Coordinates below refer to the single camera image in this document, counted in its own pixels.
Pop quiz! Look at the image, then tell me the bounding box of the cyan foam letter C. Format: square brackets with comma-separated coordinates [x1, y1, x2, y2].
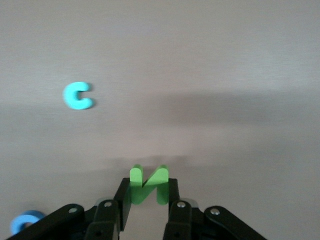
[62, 81, 95, 111]

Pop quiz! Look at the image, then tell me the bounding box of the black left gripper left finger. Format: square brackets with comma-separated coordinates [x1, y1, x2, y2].
[7, 177, 132, 240]

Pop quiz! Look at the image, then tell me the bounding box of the green foam letter N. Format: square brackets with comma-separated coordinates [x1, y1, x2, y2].
[129, 163, 170, 206]

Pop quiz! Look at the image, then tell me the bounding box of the blue foam letter O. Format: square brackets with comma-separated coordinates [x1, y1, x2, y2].
[9, 210, 46, 236]

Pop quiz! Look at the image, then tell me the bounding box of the brown table cover sheet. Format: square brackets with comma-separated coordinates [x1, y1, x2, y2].
[0, 0, 320, 240]

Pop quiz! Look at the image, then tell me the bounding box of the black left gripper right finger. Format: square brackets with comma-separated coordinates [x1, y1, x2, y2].
[163, 177, 268, 240]

